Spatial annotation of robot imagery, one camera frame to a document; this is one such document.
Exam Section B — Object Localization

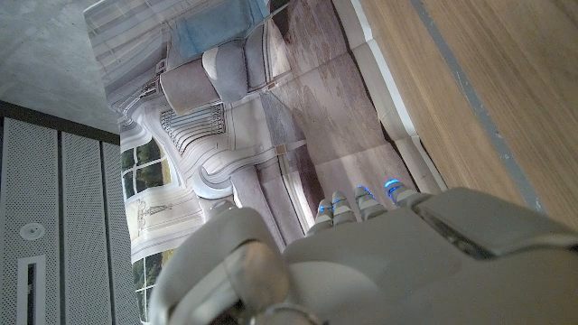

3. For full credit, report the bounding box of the white ceiling slot vent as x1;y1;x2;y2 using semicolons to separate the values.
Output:
16;255;47;325

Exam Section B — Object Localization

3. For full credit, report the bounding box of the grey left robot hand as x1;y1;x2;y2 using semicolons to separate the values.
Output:
146;179;578;325

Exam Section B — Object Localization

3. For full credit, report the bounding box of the printed room backdrop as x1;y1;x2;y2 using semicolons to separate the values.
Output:
83;0;448;324

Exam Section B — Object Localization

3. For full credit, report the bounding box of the round white ceiling fixture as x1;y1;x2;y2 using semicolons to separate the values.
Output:
18;222;46;242

